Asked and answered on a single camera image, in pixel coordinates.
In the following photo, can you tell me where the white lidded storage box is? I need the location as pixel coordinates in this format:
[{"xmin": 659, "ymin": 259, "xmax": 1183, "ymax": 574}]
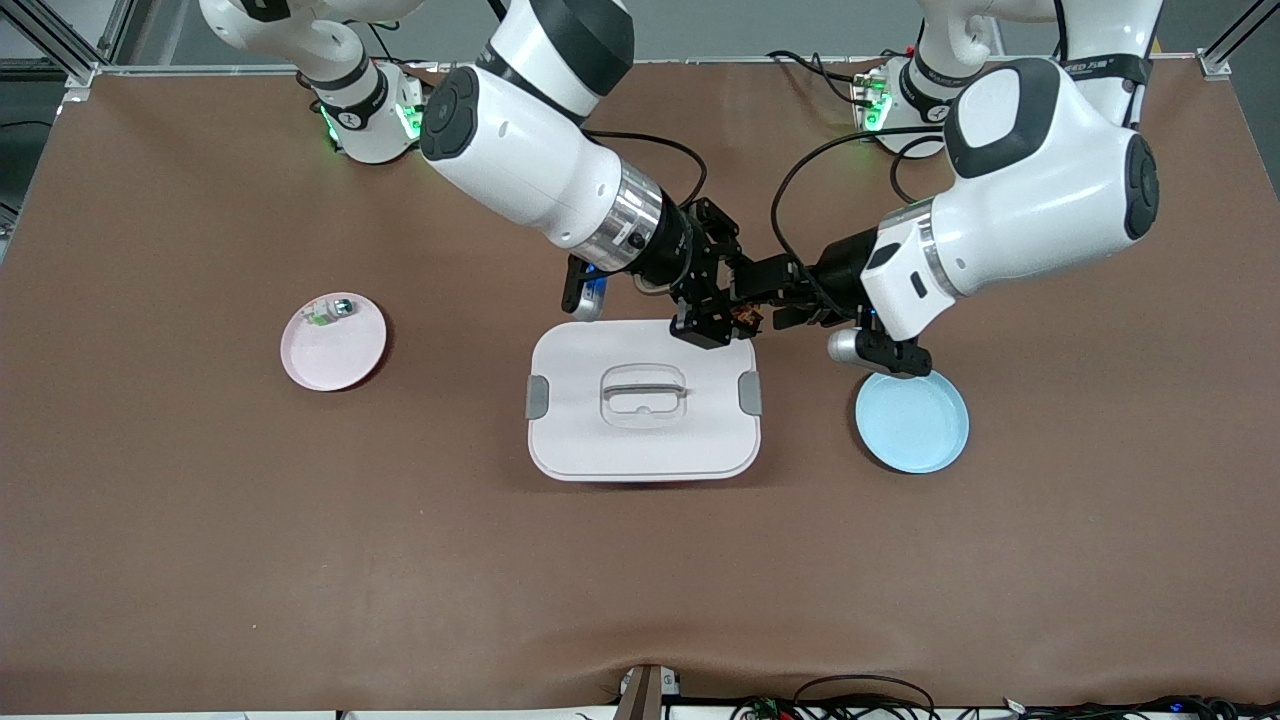
[{"xmin": 525, "ymin": 319, "xmax": 763, "ymax": 483}]

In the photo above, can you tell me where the light blue round plate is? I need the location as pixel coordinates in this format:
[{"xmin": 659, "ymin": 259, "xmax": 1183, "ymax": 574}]
[{"xmin": 854, "ymin": 368, "xmax": 970, "ymax": 475}]

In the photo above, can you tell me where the pink round plate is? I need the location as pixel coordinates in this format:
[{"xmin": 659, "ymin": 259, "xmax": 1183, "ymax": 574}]
[{"xmin": 280, "ymin": 292, "xmax": 388, "ymax": 392}]

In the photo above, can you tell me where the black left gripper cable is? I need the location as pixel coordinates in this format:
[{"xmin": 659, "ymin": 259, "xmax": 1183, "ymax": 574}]
[{"xmin": 770, "ymin": 125, "xmax": 961, "ymax": 291}]

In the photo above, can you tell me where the silver table edge rail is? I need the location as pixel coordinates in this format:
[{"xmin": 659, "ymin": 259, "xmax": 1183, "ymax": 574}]
[{"xmin": 95, "ymin": 55, "xmax": 1226, "ymax": 77}]

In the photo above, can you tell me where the black arm base cable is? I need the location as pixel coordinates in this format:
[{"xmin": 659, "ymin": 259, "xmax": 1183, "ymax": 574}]
[{"xmin": 766, "ymin": 48, "xmax": 863, "ymax": 106}]

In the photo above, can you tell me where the black looped cable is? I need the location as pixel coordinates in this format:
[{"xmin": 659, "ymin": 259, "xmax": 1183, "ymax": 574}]
[{"xmin": 793, "ymin": 675, "xmax": 938, "ymax": 720}]

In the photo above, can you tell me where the aluminium profile bracket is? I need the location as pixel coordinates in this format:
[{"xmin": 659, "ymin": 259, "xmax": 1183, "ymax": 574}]
[{"xmin": 612, "ymin": 664, "xmax": 683, "ymax": 720}]

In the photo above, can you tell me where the aluminium frame post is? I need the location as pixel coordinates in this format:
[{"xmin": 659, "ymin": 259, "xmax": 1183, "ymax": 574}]
[
  {"xmin": 0, "ymin": 0, "xmax": 136, "ymax": 103},
  {"xmin": 1197, "ymin": 0, "xmax": 1280, "ymax": 81}
]

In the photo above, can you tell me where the black cable bundle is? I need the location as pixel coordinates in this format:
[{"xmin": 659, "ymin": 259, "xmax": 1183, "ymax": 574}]
[{"xmin": 1020, "ymin": 695, "xmax": 1280, "ymax": 720}]

